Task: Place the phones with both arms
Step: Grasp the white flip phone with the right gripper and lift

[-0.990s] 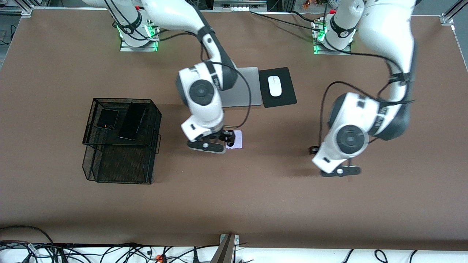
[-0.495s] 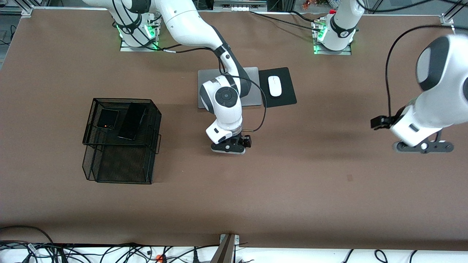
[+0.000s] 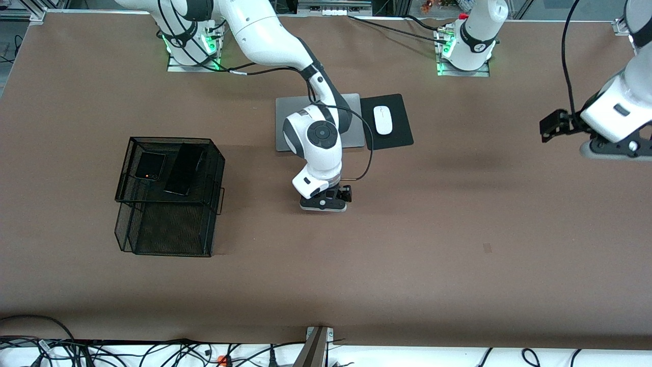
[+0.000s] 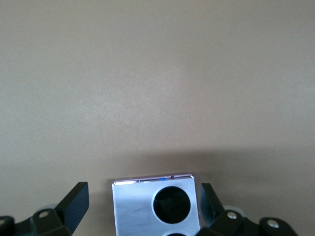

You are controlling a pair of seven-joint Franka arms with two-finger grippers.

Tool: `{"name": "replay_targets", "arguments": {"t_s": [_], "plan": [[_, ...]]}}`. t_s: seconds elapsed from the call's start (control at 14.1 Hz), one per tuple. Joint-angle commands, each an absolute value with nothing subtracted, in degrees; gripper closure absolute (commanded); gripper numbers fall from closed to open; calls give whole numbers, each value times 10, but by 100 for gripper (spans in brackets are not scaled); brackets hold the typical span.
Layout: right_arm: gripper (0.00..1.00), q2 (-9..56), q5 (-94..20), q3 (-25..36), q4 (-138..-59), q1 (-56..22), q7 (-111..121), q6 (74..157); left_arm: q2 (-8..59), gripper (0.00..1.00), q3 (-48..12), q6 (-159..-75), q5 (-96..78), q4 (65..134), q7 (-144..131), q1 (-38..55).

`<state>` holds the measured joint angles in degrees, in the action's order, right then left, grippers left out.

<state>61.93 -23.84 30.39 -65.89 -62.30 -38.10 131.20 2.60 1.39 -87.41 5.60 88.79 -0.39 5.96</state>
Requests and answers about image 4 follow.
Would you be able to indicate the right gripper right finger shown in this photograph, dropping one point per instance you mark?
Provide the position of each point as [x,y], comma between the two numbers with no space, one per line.
[229,226]

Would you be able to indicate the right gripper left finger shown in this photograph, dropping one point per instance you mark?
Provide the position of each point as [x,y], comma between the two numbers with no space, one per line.
[69,209]

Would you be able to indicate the lavender flip phone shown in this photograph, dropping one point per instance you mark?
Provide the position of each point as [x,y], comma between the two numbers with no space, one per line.
[133,204]

